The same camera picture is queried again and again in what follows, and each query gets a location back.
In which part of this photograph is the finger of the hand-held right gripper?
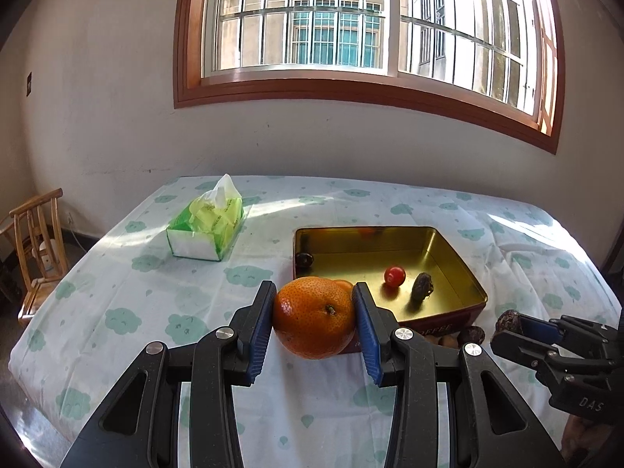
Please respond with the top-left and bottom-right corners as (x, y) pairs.
(518, 314), (612, 352)
(490, 330), (593, 386)

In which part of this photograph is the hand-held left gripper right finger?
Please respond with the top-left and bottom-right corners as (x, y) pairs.
(352, 281), (566, 468)

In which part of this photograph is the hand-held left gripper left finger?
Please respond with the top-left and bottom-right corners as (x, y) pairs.
(61, 280), (278, 468)

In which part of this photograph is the gold and red tin box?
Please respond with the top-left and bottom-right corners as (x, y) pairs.
(292, 225), (489, 356)

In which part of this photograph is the person's right hand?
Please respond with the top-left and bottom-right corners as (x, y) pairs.
(560, 414), (610, 466)

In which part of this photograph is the green tissue pack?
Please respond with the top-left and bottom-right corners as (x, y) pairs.
(167, 174), (245, 261)

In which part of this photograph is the large barred window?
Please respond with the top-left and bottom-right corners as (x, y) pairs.
(174, 0), (569, 156)

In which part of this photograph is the wooden chair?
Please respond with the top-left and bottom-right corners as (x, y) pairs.
(0, 188), (70, 327)

